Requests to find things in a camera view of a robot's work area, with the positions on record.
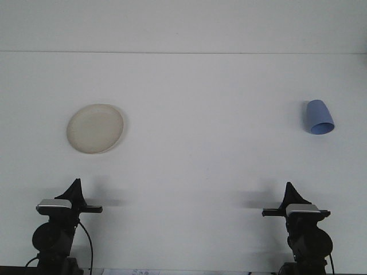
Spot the pale blue cup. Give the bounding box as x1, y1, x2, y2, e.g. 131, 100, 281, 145
304, 99, 336, 135

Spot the pale round plate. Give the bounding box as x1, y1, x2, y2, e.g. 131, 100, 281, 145
66, 103, 124, 155

